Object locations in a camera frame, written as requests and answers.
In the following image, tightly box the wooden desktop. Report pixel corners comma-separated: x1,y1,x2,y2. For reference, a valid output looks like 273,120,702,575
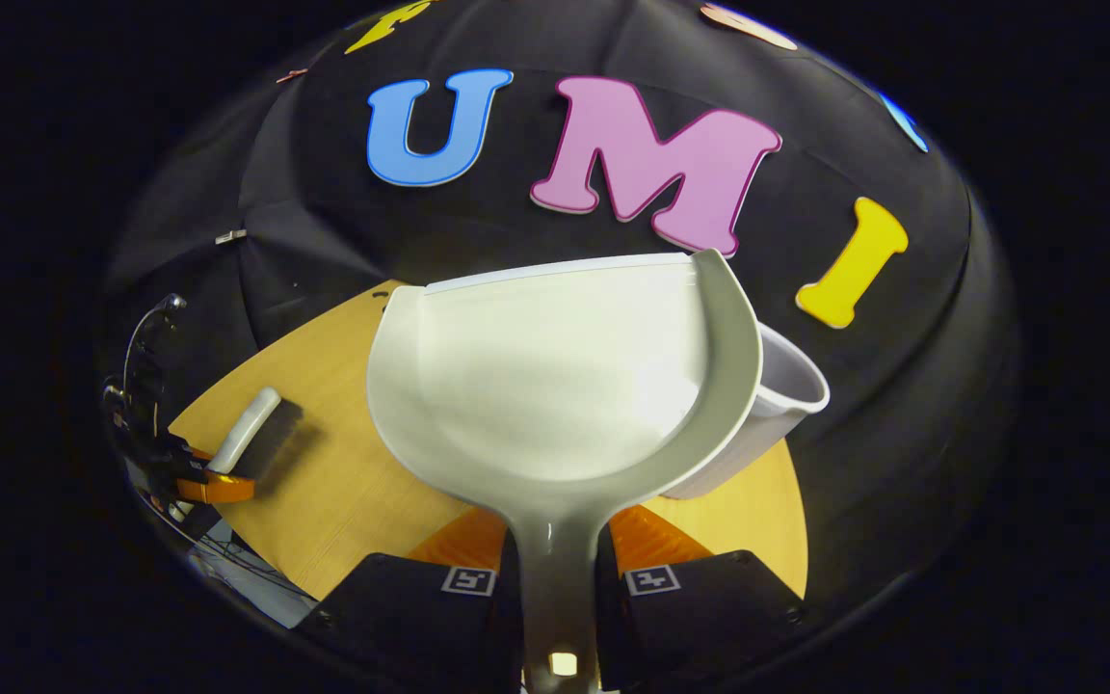
168,280,809,601

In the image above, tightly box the white garbage bin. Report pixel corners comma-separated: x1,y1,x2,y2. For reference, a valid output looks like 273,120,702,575
661,323,831,500

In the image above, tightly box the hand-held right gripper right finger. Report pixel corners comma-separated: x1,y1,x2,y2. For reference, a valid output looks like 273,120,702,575
598,503,811,691

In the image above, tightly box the white dustpan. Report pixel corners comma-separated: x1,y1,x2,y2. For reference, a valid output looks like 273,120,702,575
366,249,764,694

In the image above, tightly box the small grey broom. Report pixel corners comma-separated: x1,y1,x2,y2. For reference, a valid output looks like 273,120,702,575
208,387,310,483

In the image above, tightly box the black backdrop cloth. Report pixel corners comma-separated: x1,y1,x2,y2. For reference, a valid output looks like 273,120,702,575
97,0,1018,637

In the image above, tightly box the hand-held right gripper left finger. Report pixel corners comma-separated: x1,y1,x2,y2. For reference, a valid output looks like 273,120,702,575
295,506,527,694

